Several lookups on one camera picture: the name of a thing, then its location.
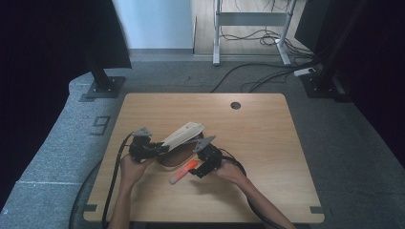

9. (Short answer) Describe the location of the person's right hand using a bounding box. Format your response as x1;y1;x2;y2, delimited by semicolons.
213;158;248;189

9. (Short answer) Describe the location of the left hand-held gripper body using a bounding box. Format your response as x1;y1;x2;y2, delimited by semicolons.
128;127;160;164

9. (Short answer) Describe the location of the long black floor cable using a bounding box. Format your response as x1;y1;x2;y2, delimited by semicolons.
209;62;319;94

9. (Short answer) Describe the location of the white metal desk frame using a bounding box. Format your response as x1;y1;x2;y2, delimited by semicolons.
212;0;299;67

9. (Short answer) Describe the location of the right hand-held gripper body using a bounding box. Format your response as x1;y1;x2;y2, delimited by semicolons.
193;135;224;171

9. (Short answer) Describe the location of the person's left hand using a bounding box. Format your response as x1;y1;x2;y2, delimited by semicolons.
119;154;155;189

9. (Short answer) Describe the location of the black stand with base plate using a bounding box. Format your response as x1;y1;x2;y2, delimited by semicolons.
83;47;127;99
300;0;352;103

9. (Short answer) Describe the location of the white power strip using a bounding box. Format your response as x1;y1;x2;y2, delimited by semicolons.
292;67;317;77

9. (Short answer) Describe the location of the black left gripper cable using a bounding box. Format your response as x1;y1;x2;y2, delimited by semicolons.
100;133;134;229

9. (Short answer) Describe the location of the dark curtain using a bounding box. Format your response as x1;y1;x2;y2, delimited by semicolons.
0;0;134;204
294;0;405;160

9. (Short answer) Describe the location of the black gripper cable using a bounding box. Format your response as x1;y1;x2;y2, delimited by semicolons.
100;133;134;229
219;147;288;229

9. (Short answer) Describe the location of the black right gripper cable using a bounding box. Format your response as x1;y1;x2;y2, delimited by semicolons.
219;147;288;229

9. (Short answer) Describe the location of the tangle of black floor cables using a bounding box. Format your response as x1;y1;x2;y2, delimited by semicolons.
220;28;314;58

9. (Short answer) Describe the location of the orange highlighter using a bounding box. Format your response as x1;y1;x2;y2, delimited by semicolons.
168;159;199;185

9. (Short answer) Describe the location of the beige pencil case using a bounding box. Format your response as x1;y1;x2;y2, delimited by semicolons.
157;121;206;170

